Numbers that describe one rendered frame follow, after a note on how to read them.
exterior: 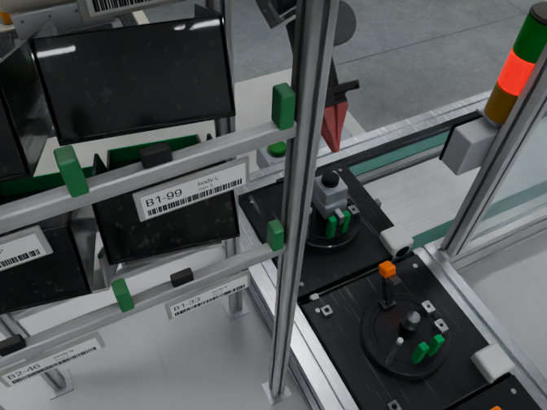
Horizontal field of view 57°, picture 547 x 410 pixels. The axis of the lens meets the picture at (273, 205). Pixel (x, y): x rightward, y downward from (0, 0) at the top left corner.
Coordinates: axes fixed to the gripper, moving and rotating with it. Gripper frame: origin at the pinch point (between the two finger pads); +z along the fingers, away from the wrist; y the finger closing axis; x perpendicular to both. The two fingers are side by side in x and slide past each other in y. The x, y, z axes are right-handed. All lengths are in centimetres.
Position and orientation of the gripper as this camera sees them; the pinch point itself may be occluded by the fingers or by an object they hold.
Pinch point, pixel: (334, 146)
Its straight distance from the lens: 79.7
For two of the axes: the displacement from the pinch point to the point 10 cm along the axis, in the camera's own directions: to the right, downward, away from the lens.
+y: 9.0, -3.2, 3.1
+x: -3.6, -1.2, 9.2
